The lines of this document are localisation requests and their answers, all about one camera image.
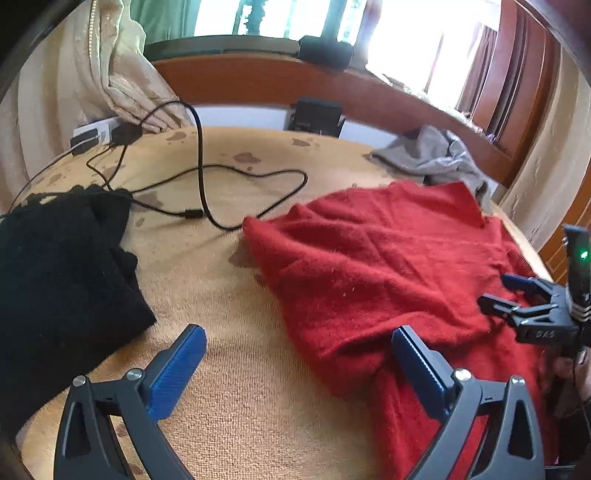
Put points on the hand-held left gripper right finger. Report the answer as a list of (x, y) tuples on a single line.
[(418, 369)]

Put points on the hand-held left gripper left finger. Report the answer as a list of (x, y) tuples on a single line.
[(178, 369)]

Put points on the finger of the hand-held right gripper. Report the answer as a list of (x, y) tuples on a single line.
[(526, 284), (498, 305)]

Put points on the red knitted sweater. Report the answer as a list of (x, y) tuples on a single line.
[(369, 277)]

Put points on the person's right hand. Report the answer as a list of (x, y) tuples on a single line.
[(561, 369)]

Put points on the brown wooden door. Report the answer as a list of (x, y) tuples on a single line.
[(554, 263)]

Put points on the yellow paw-print blanket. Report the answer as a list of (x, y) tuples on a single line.
[(231, 300)]

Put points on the cream embroidered curtain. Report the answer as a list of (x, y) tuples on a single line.
[(540, 184)]

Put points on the black garment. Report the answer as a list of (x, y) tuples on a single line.
[(60, 277)]

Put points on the grey garment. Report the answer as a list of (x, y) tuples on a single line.
[(429, 157)]

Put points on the black power adapter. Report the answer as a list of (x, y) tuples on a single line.
[(127, 134)]

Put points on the white power strip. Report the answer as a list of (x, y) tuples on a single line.
[(87, 136)]

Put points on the small black box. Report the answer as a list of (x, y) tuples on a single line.
[(316, 115)]

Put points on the dark framed window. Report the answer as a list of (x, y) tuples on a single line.
[(406, 41)]

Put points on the wooden headboard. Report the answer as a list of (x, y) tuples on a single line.
[(258, 78)]

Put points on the cream curtain with gold trim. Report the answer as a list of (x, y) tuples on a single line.
[(115, 69)]

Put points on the large black box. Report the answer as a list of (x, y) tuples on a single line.
[(323, 53)]

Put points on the green sheer curtain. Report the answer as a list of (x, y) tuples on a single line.
[(161, 23)]

